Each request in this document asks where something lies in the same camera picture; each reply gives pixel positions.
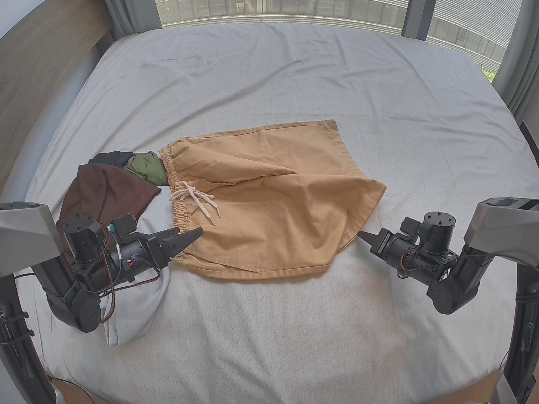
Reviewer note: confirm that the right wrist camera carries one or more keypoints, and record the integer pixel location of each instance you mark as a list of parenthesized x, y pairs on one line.
[(410, 227)]

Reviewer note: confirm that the pale grey garment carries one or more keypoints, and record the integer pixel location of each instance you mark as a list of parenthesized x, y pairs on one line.
[(134, 309)]

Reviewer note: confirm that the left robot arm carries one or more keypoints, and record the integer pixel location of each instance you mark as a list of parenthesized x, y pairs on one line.
[(67, 284)]

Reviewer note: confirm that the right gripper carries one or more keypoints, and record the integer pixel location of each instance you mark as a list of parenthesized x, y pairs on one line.
[(389, 246)]

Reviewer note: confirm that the brown garment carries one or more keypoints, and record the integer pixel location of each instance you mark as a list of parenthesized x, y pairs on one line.
[(109, 192)]

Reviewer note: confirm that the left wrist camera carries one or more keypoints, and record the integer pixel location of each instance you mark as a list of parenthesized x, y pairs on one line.
[(125, 225)]

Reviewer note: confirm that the black garment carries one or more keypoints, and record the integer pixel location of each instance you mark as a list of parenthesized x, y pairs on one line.
[(110, 158)]

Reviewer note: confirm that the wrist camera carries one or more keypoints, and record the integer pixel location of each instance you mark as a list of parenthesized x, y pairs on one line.
[(125, 225), (410, 227)]

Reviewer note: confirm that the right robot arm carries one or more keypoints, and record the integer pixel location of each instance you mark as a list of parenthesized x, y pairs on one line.
[(476, 263)]

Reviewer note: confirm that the green garment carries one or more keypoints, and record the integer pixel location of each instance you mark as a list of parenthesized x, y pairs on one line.
[(149, 167)]

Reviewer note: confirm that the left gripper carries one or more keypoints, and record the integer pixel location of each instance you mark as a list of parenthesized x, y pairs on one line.
[(143, 255)]

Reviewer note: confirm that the bed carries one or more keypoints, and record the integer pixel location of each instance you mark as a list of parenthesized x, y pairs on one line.
[(294, 78)]

